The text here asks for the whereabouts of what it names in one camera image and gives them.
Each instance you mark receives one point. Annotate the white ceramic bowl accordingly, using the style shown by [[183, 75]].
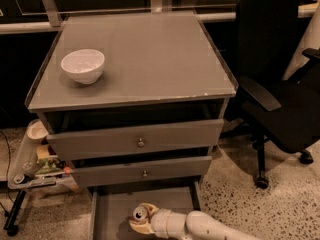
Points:
[[84, 66]]

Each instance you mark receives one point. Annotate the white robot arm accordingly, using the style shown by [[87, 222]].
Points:
[[213, 229]]

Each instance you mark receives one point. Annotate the middle grey drawer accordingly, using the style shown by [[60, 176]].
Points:
[[132, 172]]

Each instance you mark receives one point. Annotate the black tray stand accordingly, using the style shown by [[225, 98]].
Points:
[[10, 227]]

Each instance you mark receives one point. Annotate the white cup in tray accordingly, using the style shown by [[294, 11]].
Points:
[[36, 130]]

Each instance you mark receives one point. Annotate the metal window railing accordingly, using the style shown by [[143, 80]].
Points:
[[33, 16]]

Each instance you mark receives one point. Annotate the black office chair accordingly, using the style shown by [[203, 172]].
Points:
[[286, 112]]

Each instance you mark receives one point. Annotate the green snack bag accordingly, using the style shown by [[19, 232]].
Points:
[[49, 165]]

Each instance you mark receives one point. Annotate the round top drawer knob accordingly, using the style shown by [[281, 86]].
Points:
[[141, 142]]

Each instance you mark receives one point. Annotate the top grey drawer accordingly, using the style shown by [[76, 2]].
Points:
[[123, 141]]

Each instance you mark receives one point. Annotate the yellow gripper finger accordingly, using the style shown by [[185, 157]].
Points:
[[143, 227], [145, 210]]

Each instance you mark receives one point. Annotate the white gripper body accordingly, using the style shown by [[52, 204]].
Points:
[[162, 221]]

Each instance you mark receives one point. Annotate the grey drawer cabinet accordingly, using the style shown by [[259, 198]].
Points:
[[158, 70]]

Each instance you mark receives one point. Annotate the bottom grey open drawer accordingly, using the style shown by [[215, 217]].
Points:
[[113, 205]]

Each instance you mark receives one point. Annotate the red coke can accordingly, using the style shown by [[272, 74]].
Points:
[[138, 220]]

